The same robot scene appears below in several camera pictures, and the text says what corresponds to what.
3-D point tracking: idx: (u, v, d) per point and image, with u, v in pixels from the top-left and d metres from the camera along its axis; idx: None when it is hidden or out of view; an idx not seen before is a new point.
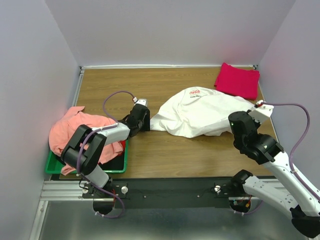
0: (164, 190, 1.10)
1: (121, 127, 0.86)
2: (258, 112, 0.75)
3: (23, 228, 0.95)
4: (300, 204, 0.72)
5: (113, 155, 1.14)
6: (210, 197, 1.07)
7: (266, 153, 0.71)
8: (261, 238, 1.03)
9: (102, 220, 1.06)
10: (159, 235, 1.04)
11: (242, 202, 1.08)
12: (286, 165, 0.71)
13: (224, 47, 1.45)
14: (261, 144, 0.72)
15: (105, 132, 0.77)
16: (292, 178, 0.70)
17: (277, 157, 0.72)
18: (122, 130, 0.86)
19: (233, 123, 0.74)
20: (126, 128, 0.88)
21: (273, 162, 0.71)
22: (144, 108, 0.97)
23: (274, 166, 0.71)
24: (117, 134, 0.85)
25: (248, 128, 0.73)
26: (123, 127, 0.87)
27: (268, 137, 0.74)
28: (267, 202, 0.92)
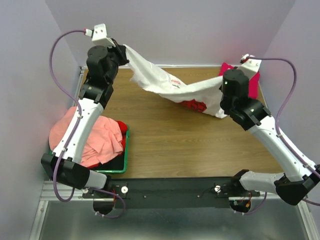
0: (163, 190, 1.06)
1: (87, 111, 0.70)
2: (242, 67, 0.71)
3: (23, 228, 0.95)
4: (284, 171, 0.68)
5: (113, 155, 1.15)
6: (211, 197, 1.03)
7: (251, 116, 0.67)
8: (261, 238, 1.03)
9: (102, 220, 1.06)
10: (159, 235, 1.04)
11: (242, 202, 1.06)
12: (272, 129, 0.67)
13: (224, 47, 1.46)
14: (248, 109, 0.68)
15: (74, 149, 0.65)
16: (277, 141, 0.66)
17: (264, 120, 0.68)
18: (90, 118, 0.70)
19: (227, 82, 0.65)
20: (92, 108, 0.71)
21: (259, 126, 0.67)
22: (100, 61, 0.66)
23: (260, 130, 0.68)
24: (88, 127, 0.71)
25: (237, 91, 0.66)
26: (90, 110, 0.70)
27: (256, 101, 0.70)
28: (264, 189, 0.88)
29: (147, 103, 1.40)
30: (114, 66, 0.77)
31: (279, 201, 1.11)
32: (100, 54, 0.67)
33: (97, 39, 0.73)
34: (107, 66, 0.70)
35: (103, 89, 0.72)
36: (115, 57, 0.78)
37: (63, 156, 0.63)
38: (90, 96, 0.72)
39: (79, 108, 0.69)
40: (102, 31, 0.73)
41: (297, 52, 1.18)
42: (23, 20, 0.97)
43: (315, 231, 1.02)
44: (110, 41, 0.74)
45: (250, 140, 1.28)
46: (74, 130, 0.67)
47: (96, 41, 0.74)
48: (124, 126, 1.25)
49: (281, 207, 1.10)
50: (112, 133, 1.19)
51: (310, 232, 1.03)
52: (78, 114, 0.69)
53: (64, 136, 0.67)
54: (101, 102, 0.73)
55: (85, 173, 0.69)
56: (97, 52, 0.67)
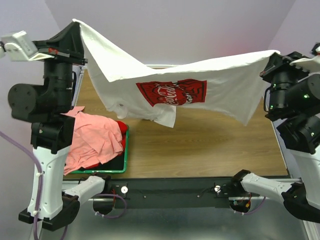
0: (164, 191, 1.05)
1: (48, 165, 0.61)
2: (316, 62, 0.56)
3: (23, 228, 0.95)
4: (310, 195, 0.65)
5: (113, 155, 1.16)
6: (210, 197, 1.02)
7: (310, 143, 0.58)
8: (261, 238, 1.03)
9: (102, 220, 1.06)
10: (159, 235, 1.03)
11: (241, 202, 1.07)
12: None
13: (223, 47, 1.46)
14: (308, 131, 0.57)
15: (47, 208, 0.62)
16: None
17: None
18: (54, 169, 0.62)
19: (307, 95, 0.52)
20: (53, 160, 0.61)
21: (312, 154, 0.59)
22: (29, 115, 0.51)
23: (310, 157, 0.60)
24: (57, 174, 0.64)
25: (309, 110, 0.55)
26: (51, 164, 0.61)
27: (317, 120, 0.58)
28: (264, 195, 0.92)
29: None
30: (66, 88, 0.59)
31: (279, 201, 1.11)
32: (27, 105, 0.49)
33: (18, 60, 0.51)
34: (48, 105, 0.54)
35: (59, 129, 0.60)
36: (60, 74, 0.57)
37: (39, 216, 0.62)
38: (43, 140, 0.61)
39: (36, 164, 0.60)
40: (17, 49, 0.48)
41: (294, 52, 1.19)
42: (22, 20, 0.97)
43: (315, 231, 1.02)
44: (40, 57, 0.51)
45: (250, 140, 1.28)
46: (41, 188, 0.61)
47: (17, 60, 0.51)
48: (124, 126, 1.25)
49: (281, 207, 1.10)
50: (112, 134, 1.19)
51: (310, 232, 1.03)
52: (39, 170, 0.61)
53: (32, 195, 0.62)
54: (61, 145, 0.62)
55: (72, 204, 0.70)
56: (21, 101, 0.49)
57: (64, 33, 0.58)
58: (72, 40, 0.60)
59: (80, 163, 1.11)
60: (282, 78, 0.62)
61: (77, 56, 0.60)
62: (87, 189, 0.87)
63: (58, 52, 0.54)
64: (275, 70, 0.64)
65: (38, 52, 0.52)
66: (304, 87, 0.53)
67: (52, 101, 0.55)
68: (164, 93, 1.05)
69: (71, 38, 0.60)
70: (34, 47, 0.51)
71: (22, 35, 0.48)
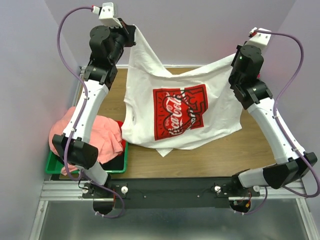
0: (164, 190, 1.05)
1: (94, 92, 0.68)
2: (252, 42, 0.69)
3: (23, 228, 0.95)
4: (273, 152, 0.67)
5: (113, 155, 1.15)
6: (210, 197, 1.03)
7: (252, 95, 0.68)
8: (261, 238, 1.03)
9: (102, 220, 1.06)
10: (159, 235, 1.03)
11: (242, 202, 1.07)
12: (269, 110, 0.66)
13: (224, 46, 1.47)
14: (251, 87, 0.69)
15: (83, 129, 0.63)
16: (271, 122, 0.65)
17: (264, 101, 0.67)
18: (97, 98, 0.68)
19: (242, 57, 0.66)
20: (98, 90, 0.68)
21: (257, 104, 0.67)
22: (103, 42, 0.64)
23: (256, 109, 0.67)
24: (96, 107, 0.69)
25: (247, 69, 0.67)
26: (97, 91, 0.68)
27: (262, 83, 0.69)
28: (256, 183, 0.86)
29: None
30: (119, 48, 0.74)
31: (279, 201, 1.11)
32: (103, 34, 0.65)
33: (105, 19, 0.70)
34: (110, 47, 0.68)
35: (107, 70, 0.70)
36: (118, 38, 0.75)
37: (73, 137, 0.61)
38: (95, 78, 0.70)
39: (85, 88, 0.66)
40: (110, 10, 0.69)
41: (294, 51, 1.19)
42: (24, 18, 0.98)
43: (315, 231, 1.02)
44: (116, 21, 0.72)
45: (250, 140, 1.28)
46: (82, 109, 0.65)
47: (104, 20, 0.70)
48: None
49: (281, 207, 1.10)
50: (112, 134, 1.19)
51: (310, 232, 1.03)
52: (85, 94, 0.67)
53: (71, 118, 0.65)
54: (106, 83, 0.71)
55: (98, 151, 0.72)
56: (100, 34, 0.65)
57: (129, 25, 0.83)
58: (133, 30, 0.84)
59: None
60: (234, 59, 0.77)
61: (128, 37, 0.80)
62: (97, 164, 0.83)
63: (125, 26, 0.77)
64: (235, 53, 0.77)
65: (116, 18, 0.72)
66: (239, 52, 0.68)
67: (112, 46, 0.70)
68: (171, 108, 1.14)
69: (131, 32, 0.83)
70: (117, 15, 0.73)
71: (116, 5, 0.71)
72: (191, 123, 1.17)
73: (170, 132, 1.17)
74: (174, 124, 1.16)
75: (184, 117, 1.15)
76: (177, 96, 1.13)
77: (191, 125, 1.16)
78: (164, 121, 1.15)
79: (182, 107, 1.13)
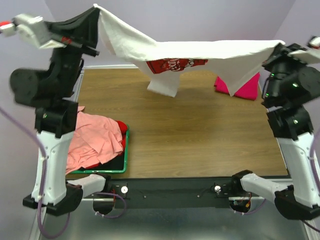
0: (164, 190, 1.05)
1: (51, 152, 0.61)
2: (310, 54, 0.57)
3: (23, 228, 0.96)
4: (296, 189, 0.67)
5: (113, 155, 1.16)
6: (211, 197, 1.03)
7: (292, 129, 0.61)
8: (261, 238, 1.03)
9: (102, 220, 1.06)
10: (159, 234, 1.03)
11: (241, 202, 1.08)
12: (306, 148, 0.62)
13: None
14: (292, 118, 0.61)
15: (51, 194, 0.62)
16: (305, 163, 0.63)
17: (303, 137, 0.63)
18: (57, 154, 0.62)
19: (296, 85, 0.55)
20: (57, 145, 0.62)
21: (295, 141, 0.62)
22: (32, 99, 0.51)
23: (294, 145, 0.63)
24: (60, 159, 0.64)
25: (297, 100, 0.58)
26: (54, 150, 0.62)
27: (304, 112, 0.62)
28: (260, 195, 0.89)
29: (146, 104, 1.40)
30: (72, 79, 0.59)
31: None
32: (29, 90, 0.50)
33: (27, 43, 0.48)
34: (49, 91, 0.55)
35: (62, 114, 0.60)
36: (66, 62, 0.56)
37: (43, 202, 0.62)
38: (48, 125, 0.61)
39: (41, 149, 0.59)
40: (29, 36, 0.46)
41: None
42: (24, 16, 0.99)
43: (315, 231, 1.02)
44: (52, 46, 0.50)
45: (250, 140, 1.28)
46: (45, 174, 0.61)
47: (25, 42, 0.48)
48: (123, 126, 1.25)
49: None
50: (112, 134, 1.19)
51: (310, 232, 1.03)
52: (42, 155, 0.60)
53: (37, 180, 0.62)
54: (65, 130, 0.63)
55: (76, 192, 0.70)
56: (24, 85, 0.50)
57: (80, 18, 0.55)
58: (88, 25, 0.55)
59: (80, 163, 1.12)
60: (281, 68, 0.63)
61: (87, 43, 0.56)
62: (89, 185, 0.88)
63: (71, 42, 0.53)
64: (277, 59, 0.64)
65: (49, 40, 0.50)
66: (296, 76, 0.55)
67: (55, 86, 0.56)
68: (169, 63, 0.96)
69: (88, 25, 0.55)
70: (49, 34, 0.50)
71: (38, 22, 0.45)
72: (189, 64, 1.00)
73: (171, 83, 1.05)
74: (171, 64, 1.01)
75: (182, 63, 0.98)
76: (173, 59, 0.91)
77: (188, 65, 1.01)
78: None
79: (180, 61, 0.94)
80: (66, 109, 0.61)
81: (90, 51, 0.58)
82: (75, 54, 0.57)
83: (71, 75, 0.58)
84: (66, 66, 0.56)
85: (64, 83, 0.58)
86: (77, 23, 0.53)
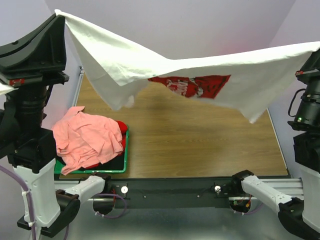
0: (164, 190, 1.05)
1: (32, 187, 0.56)
2: None
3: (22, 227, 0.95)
4: (307, 212, 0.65)
5: (113, 155, 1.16)
6: (210, 197, 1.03)
7: None
8: (261, 238, 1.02)
9: (102, 220, 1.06)
10: (159, 235, 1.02)
11: (241, 202, 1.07)
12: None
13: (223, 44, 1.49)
14: None
15: (42, 219, 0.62)
16: None
17: None
18: (40, 186, 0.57)
19: None
20: (36, 179, 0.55)
21: None
22: None
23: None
24: (46, 188, 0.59)
25: None
26: (34, 185, 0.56)
27: None
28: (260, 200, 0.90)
29: (146, 104, 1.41)
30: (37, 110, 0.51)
31: None
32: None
33: None
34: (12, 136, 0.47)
35: (35, 152, 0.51)
36: (27, 97, 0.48)
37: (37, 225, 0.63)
38: (23, 160, 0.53)
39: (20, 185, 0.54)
40: None
41: None
42: (26, 15, 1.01)
43: None
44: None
45: (249, 140, 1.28)
46: (32, 204, 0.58)
47: None
48: (123, 126, 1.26)
49: None
50: (112, 134, 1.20)
51: None
52: (24, 189, 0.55)
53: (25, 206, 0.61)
54: (41, 164, 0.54)
55: (72, 205, 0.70)
56: None
57: (35, 38, 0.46)
58: (48, 44, 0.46)
59: (80, 163, 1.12)
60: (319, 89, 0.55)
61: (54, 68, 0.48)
62: (87, 190, 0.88)
63: (24, 81, 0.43)
64: (314, 77, 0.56)
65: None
66: None
67: (14, 128, 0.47)
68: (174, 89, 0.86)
69: (50, 42, 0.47)
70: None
71: None
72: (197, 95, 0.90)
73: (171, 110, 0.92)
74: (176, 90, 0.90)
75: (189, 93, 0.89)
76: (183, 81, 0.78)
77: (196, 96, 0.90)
78: None
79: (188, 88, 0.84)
80: (38, 143, 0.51)
81: (58, 76, 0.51)
82: (34, 87, 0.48)
83: (36, 109, 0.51)
84: (22, 111, 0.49)
85: (29, 119, 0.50)
86: (27, 52, 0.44)
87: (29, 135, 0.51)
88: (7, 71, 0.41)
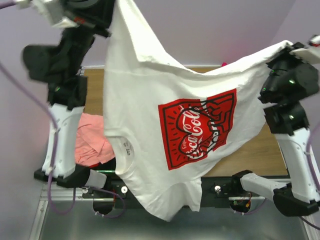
0: None
1: (62, 125, 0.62)
2: (311, 53, 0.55)
3: (22, 228, 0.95)
4: (293, 185, 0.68)
5: (113, 155, 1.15)
6: (211, 197, 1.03)
7: (287, 125, 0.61)
8: (261, 238, 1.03)
9: (102, 220, 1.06)
10: (159, 234, 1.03)
11: (241, 202, 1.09)
12: (302, 144, 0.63)
13: (222, 45, 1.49)
14: (288, 115, 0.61)
15: (61, 166, 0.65)
16: (303, 159, 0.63)
17: (299, 132, 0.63)
18: (68, 127, 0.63)
19: (293, 81, 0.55)
20: (68, 117, 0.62)
21: (291, 136, 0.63)
22: (44, 75, 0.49)
23: (290, 141, 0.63)
24: (71, 134, 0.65)
25: (293, 97, 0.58)
26: (63, 125, 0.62)
27: (299, 108, 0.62)
28: (256, 191, 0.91)
29: None
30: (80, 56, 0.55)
31: None
32: (42, 66, 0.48)
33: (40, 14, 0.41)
34: (59, 70, 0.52)
35: (74, 88, 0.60)
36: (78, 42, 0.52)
37: (54, 174, 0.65)
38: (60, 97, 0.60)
39: (52, 120, 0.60)
40: None
41: None
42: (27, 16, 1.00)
43: (314, 231, 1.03)
44: (64, 25, 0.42)
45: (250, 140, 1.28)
46: (56, 145, 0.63)
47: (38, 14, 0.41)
48: None
49: None
50: None
51: (310, 232, 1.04)
52: (54, 127, 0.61)
53: (48, 151, 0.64)
54: (75, 103, 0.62)
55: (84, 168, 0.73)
56: (34, 63, 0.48)
57: None
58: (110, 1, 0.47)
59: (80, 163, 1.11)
60: (282, 65, 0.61)
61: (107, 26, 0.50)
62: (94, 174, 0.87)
63: (84, 22, 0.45)
64: (279, 58, 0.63)
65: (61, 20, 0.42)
66: (293, 72, 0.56)
67: (64, 62, 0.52)
68: (188, 126, 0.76)
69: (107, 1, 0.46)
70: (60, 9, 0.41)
71: None
72: (213, 139, 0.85)
73: (187, 155, 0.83)
74: (191, 143, 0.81)
75: (204, 136, 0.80)
76: (195, 107, 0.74)
77: (211, 140, 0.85)
78: (180, 144, 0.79)
79: (201, 121, 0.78)
80: (76, 83, 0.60)
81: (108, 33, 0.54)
82: (84, 33, 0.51)
83: (79, 52, 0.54)
84: (73, 51, 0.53)
85: (75, 59, 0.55)
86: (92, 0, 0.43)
87: (72, 73, 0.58)
88: (77, 10, 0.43)
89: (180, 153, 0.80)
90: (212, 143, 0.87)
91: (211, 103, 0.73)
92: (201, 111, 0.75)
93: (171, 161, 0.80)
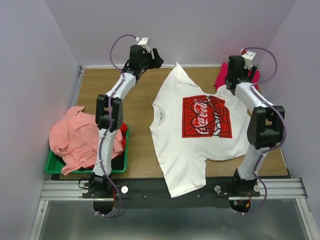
0: (164, 191, 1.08)
1: (127, 78, 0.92)
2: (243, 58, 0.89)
3: (23, 227, 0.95)
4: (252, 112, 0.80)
5: (112, 155, 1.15)
6: (210, 197, 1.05)
7: (236, 82, 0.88)
8: (261, 238, 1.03)
9: (102, 220, 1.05)
10: (159, 234, 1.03)
11: (241, 202, 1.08)
12: (248, 86, 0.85)
13: (222, 46, 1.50)
14: (235, 78, 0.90)
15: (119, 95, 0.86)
16: (248, 91, 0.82)
17: (244, 83, 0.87)
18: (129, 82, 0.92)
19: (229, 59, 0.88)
20: (130, 77, 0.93)
21: (238, 85, 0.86)
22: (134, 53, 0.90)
23: (238, 87, 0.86)
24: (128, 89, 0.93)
25: (234, 67, 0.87)
26: (129, 77, 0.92)
27: (245, 78, 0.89)
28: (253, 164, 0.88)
29: (147, 104, 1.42)
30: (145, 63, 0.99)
31: (278, 200, 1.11)
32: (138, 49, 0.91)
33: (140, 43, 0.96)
34: (135, 66, 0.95)
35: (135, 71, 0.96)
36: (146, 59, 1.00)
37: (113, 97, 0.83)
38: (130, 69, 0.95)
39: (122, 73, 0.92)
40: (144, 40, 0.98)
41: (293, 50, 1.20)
42: (27, 18, 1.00)
43: (315, 231, 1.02)
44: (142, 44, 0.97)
45: None
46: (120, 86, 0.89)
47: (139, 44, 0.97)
48: (124, 126, 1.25)
49: (281, 207, 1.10)
50: None
51: (310, 232, 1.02)
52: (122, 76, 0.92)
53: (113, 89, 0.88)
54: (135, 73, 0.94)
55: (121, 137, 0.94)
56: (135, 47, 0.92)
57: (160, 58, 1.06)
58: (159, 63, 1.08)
59: (80, 163, 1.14)
60: None
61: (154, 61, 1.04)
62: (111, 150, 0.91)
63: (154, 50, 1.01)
64: None
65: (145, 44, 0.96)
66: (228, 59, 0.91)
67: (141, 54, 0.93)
68: (198, 111, 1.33)
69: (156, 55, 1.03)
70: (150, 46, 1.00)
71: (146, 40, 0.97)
72: (216, 126, 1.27)
73: (196, 129, 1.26)
74: (200, 123, 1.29)
75: (209, 119, 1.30)
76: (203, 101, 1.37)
77: (215, 126, 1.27)
78: (191, 120, 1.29)
79: (208, 111, 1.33)
80: (138, 71, 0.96)
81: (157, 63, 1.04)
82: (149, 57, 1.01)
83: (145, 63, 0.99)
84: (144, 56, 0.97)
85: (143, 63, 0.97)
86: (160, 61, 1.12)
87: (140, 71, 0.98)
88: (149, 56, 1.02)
89: (191, 127, 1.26)
90: (217, 129, 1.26)
91: (212, 100, 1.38)
92: (207, 104, 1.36)
93: (184, 130, 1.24)
